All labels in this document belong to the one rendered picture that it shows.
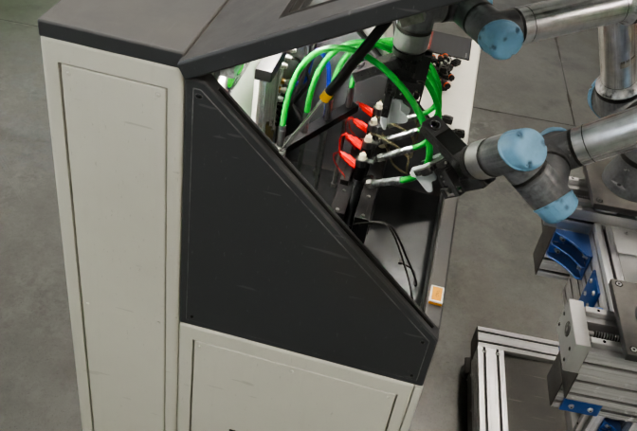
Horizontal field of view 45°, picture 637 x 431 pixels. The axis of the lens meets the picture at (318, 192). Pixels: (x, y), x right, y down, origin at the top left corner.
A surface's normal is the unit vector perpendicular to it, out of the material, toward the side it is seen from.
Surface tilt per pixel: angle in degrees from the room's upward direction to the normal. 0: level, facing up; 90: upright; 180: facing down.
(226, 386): 90
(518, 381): 0
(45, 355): 0
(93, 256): 90
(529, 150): 45
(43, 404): 1
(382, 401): 90
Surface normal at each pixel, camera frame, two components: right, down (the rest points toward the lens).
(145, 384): -0.22, 0.59
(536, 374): 0.13, -0.77
